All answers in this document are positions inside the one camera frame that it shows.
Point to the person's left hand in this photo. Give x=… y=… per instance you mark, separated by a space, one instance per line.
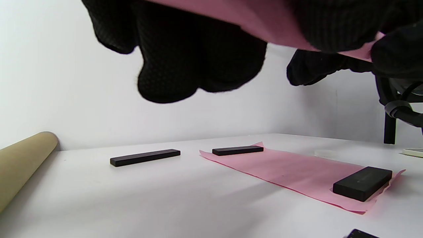
x=185 y=59

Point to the person's right hand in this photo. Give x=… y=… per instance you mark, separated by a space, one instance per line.
x=400 y=53

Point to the pink paper sheet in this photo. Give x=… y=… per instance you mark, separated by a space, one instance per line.
x=264 y=19
x=290 y=172

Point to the black rectangular weight bar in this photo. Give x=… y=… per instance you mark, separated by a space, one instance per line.
x=362 y=234
x=145 y=157
x=238 y=150
x=362 y=183

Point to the brown cardboard mailing tube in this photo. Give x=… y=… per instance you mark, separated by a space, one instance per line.
x=23 y=165

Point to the white flat object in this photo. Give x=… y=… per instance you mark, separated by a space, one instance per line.
x=413 y=152

